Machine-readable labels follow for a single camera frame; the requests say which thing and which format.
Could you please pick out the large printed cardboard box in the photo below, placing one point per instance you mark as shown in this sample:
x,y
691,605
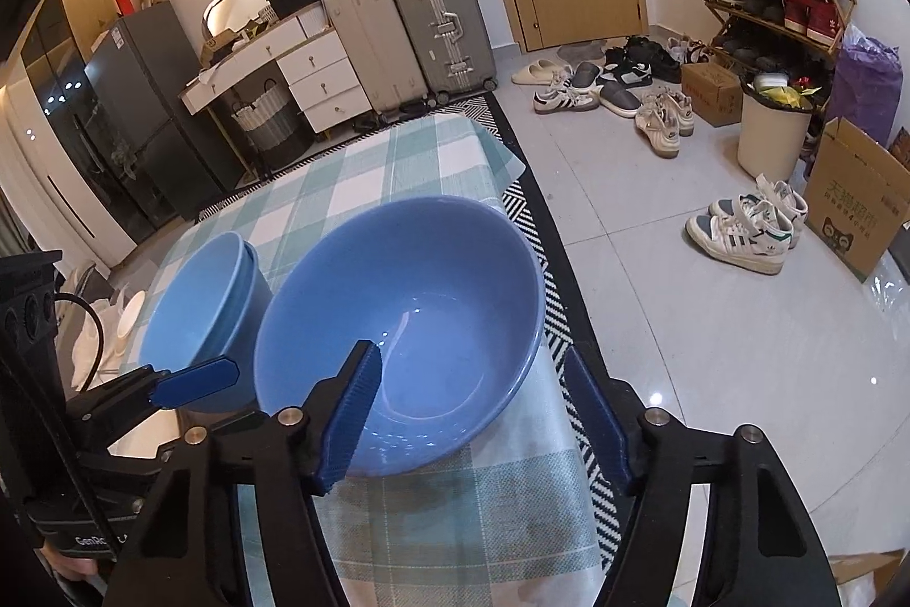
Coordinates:
x,y
853,202

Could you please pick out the beige trash bin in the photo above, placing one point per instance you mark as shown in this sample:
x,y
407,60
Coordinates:
x,y
771,138

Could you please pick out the teal checked tablecloth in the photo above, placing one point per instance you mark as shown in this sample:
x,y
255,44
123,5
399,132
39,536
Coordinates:
x,y
462,522

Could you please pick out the grey refrigerator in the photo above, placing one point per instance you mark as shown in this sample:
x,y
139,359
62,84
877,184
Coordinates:
x,y
156,102

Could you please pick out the small cardboard box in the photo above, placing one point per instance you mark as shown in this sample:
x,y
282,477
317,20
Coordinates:
x,y
711,91

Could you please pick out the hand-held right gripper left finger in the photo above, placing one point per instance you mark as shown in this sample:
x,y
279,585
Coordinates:
x,y
352,415

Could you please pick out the woven laundry basket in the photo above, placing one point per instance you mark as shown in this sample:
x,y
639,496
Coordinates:
x,y
263,120

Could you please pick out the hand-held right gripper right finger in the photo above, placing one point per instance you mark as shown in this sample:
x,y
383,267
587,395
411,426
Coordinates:
x,y
598,418

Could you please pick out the beige suitcase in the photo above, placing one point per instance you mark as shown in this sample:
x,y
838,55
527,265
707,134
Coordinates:
x,y
370,45

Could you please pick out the flat brown cardboard box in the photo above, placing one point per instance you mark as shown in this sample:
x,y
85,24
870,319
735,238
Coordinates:
x,y
85,2

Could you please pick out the white dresser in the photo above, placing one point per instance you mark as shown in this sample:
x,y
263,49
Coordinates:
x,y
320,74

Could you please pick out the white and green sneaker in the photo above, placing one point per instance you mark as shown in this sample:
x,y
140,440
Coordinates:
x,y
775,202
739,244

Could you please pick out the purple plastic bag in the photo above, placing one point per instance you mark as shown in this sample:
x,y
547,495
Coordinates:
x,y
864,81

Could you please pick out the person's left hand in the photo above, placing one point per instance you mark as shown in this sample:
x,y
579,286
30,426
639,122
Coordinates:
x,y
71,568

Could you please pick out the silver suitcase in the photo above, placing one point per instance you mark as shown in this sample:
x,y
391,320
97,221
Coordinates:
x,y
441,24

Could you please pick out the group of scattered shoes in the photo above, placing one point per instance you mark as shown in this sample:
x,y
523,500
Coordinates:
x,y
657,123

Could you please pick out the dark glass cabinet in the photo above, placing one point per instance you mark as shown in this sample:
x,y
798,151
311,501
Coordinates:
x,y
78,152

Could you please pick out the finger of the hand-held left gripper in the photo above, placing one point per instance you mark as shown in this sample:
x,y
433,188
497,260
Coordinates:
x,y
121,461
199,379

